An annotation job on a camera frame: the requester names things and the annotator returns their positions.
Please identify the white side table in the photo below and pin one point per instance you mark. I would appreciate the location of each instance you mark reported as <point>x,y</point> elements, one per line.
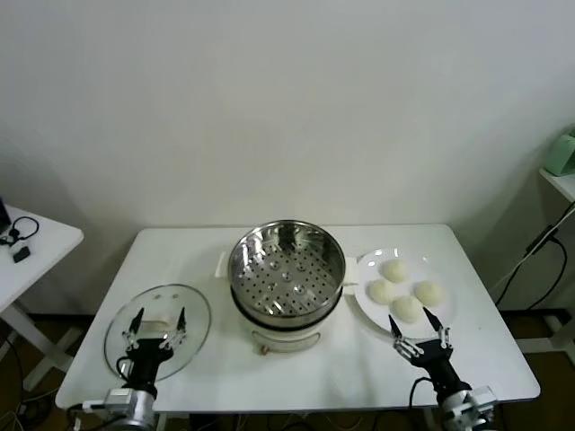
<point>49,242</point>

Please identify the round glass pot lid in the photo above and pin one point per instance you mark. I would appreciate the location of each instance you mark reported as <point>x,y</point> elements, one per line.
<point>195,310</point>

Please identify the stainless steel steamer basket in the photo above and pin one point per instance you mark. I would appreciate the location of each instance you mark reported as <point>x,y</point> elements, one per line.
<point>287,269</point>

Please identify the steel steamer pot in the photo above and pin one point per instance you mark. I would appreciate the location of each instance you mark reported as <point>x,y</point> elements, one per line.
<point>278,334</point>

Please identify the small black device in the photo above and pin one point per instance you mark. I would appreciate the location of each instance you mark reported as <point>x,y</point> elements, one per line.
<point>20,255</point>

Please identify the white steamed baozi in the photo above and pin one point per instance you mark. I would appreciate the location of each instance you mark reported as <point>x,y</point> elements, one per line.
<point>382,292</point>
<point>394,271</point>
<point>406,309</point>
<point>430,292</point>

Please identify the pale green box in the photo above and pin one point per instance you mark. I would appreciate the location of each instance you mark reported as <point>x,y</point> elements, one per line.
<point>561,155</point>

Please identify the dark blue device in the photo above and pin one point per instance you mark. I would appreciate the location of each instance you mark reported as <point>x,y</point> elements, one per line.
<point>3,215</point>

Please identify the white round plate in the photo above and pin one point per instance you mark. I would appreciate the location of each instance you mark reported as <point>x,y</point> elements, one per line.
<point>420,267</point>

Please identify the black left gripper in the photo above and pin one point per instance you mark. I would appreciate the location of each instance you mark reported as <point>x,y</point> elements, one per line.
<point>146,359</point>

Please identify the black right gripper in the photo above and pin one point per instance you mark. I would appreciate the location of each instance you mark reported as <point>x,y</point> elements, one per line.
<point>438,363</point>

